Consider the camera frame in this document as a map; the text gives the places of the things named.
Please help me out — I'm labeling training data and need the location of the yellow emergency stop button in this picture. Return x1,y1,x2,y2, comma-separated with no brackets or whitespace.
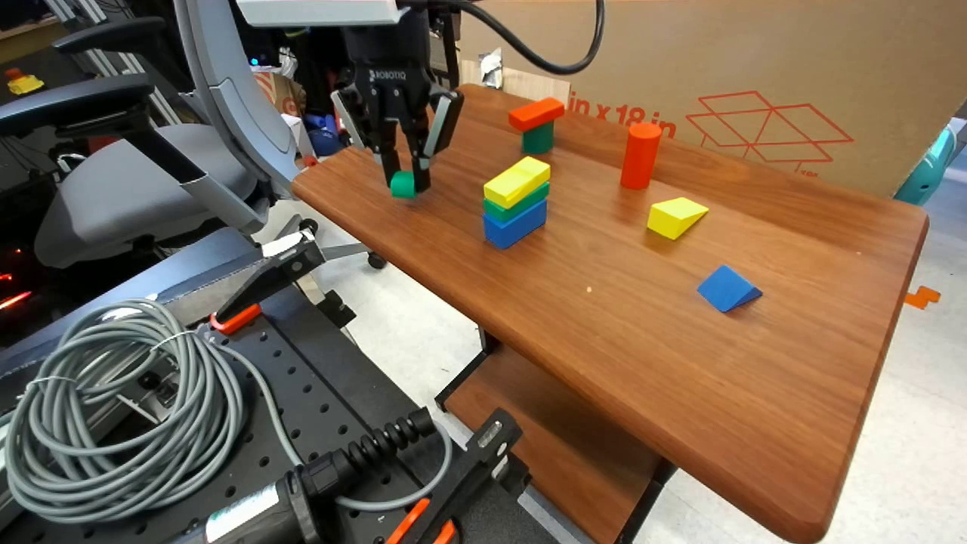
2,63,47,98

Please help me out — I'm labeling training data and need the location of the yellow wedge block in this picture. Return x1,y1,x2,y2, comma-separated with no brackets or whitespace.
643,192,709,242

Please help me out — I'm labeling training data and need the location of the black power plug cable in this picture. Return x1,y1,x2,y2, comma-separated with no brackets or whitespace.
286,404,441,506

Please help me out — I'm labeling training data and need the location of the black clamp with orange trigger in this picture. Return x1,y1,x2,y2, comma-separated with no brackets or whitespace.
209,225,330,338
383,404,526,544

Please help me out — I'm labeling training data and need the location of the large cardboard box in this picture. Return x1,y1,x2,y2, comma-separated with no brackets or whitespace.
457,0,967,203

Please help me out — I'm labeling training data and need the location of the yellow rectangular block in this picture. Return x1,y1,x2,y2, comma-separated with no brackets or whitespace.
481,154,553,211

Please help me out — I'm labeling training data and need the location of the orange cylinder block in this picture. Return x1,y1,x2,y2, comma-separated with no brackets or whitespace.
616,121,665,192

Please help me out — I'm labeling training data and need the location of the orange rectangular block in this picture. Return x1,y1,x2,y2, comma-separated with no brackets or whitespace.
503,96,567,136

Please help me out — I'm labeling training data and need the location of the black perforated mounting board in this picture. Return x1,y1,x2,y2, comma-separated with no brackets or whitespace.
0,286,557,544

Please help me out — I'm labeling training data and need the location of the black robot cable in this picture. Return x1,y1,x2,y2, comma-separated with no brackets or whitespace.
441,0,609,77

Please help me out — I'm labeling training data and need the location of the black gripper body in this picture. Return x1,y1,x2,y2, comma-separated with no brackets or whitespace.
333,15,453,158

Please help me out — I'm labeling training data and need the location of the brown wooden table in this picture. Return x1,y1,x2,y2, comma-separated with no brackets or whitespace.
290,80,930,544

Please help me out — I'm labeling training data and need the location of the grey office chair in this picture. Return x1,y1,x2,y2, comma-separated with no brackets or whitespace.
0,0,389,275

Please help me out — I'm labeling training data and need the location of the coiled grey cable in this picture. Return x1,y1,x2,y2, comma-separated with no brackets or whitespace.
0,298,457,525

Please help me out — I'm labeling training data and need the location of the green rectangular block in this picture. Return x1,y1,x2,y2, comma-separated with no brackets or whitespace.
481,181,553,225

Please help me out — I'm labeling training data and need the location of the green cube block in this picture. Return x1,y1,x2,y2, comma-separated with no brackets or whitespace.
518,121,558,158

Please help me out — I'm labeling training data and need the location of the green half-cylinder block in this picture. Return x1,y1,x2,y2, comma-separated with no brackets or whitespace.
385,170,422,203

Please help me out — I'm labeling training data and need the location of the blue wedge block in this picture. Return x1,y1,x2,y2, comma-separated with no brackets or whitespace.
694,264,764,317

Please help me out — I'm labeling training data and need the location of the blue rectangular block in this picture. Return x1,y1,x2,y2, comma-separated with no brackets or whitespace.
481,197,548,251

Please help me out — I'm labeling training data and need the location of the teal plastic object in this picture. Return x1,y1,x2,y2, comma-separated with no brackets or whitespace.
891,117,967,208

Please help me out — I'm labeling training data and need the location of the black table base frame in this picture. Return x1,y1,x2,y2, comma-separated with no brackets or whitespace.
434,333,677,544

